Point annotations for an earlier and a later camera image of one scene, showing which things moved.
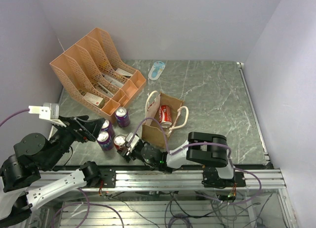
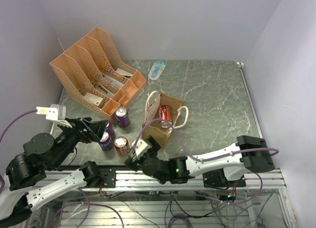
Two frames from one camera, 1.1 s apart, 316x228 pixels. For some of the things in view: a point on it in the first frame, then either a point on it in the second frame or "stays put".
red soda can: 119,141 stays put
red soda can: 165,116 stays put
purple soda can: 122,118 stays put
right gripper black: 126,156 to 135,165
